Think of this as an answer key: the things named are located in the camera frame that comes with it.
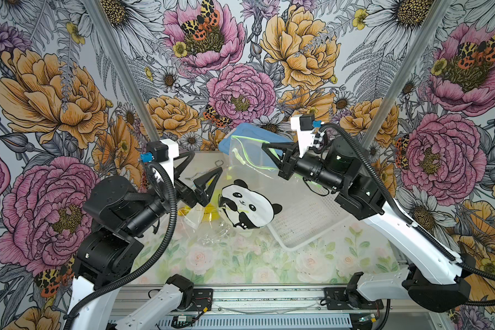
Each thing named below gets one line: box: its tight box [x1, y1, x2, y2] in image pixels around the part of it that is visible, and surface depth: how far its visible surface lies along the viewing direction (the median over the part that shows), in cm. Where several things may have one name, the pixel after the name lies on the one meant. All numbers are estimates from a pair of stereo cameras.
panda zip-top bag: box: [217, 135, 298, 230], surface depth 58 cm
